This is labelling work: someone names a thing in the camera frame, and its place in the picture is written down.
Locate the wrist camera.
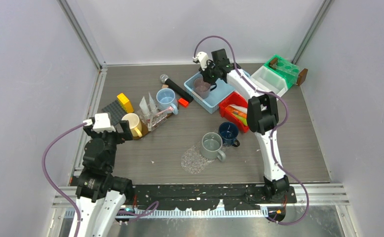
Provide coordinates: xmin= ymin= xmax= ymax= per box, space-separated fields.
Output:
xmin=192 ymin=51 xmax=209 ymax=71
xmin=83 ymin=113 xmax=116 ymax=133

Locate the orange cap toothpaste tube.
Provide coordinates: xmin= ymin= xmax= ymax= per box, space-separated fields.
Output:
xmin=230 ymin=104 xmax=247 ymax=114

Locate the red orange block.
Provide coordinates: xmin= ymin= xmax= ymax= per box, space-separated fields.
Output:
xmin=178 ymin=98 xmax=190 ymax=108

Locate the green toothpaste tube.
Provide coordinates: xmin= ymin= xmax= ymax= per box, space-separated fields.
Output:
xmin=238 ymin=117 xmax=248 ymax=126

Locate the yellow building brick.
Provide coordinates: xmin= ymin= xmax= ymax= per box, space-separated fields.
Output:
xmin=117 ymin=93 xmax=134 ymax=113

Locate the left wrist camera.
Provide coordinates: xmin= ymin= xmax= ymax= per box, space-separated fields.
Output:
xmin=83 ymin=113 xmax=116 ymax=133

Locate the clear acrylic toothbrush holder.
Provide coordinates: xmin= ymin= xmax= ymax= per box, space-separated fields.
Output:
xmin=137 ymin=108 xmax=168 ymax=132

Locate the black microphone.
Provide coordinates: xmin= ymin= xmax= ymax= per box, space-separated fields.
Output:
xmin=160 ymin=74 xmax=193 ymax=103

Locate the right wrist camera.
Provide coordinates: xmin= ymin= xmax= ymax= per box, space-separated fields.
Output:
xmin=192 ymin=51 xmax=209 ymax=71

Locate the green plastic bin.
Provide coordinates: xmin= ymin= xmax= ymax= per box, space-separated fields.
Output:
xmin=264 ymin=54 xmax=301 ymax=89

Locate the brown wooden oval tray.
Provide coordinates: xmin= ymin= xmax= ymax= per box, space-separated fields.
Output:
xmin=133 ymin=112 xmax=173 ymax=140

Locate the pink toothbrush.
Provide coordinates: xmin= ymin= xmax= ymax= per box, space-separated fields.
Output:
xmin=155 ymin=106 xmax=174 ymax=117

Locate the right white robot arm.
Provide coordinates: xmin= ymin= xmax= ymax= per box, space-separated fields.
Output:
xmin=193 ymin=49 xmax=290 ymax=203

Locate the yellow mug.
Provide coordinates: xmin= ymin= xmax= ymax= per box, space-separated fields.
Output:
xmin=122 ymin=113 xmax=143 ymax=138

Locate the grey mug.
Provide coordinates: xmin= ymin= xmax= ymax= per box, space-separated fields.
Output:
xmin=200 ymin=132 xmax=226 ymax=162

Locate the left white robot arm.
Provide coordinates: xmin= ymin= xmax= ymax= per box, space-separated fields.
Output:
xmin=69 ymin=120 xmax=134 ymax=237

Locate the grey building baseplate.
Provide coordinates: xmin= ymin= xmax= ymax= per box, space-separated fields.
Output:
xmin=101 ymin=100 xmax=127 ymax=126

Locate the teal cap toothpaste tube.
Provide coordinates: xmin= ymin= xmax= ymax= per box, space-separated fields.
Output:
xmin=149 ymin=92 xmax=157 ymax=116

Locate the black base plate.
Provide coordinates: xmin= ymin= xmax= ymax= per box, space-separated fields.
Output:
xmin=125 ymin=184 xmax=297 ymax=211

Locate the red plastic bin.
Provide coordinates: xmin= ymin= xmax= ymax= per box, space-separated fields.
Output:
xmin=220 ymin=92 xmax=249 ymax=133

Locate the dark blue mug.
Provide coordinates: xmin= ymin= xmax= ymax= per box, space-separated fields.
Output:
xmin=219 ymin=121 xmax=240 ymax=147

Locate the light blue mug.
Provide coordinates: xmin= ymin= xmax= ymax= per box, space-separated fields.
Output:
xmin=156 ymin=88 xmax=179 ymax=115

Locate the light blue plastic basket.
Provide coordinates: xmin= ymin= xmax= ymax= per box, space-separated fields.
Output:
xmin=184 ymin=72 xmax=235 ymax=114

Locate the mauve mug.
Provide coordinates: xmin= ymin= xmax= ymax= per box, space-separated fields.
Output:
xmin=193 ymin=78 xmax=217 ymax=99

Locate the pink cap toothpaste tube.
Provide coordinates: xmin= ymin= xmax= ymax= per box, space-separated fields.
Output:
xmin=139 ymin=96 xmax=150 ymax=120

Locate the grey toothbrush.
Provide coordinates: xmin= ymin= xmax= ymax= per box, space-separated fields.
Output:
xmin=147 ymin=114 xmax=154 ymax=131

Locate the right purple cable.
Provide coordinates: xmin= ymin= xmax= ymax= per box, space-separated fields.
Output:
xmin=193 ymin=36 xmax=310 ymax=227

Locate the white plastic bin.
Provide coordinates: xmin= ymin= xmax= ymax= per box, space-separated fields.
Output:
xmin=250 ymin=66 xmax=289 ymax=97

